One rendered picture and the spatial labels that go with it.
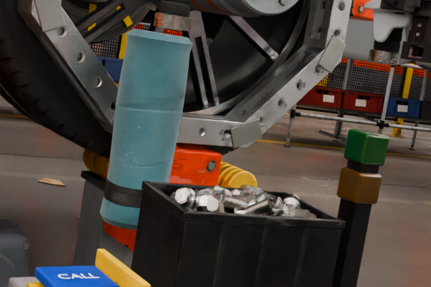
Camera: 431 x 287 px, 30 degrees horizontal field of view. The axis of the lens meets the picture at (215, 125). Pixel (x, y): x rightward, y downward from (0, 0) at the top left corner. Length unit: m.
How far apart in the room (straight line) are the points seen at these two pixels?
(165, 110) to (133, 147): 0.06
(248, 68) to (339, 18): 0.19
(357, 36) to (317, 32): 0.61
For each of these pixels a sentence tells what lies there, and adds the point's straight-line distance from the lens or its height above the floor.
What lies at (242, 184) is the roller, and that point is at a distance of 1.30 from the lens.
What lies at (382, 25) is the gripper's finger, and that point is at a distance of 1.11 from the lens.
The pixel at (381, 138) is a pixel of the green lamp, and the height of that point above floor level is 0.66.
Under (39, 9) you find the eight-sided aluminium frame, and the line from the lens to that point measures 1.10.
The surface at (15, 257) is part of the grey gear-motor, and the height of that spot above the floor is 0.37.
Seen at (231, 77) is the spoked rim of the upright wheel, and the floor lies 0.68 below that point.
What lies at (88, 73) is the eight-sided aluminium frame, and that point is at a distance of 1.13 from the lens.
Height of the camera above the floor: 0.75
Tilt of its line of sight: 7 degrees down
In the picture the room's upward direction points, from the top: 9 degrees clockwise
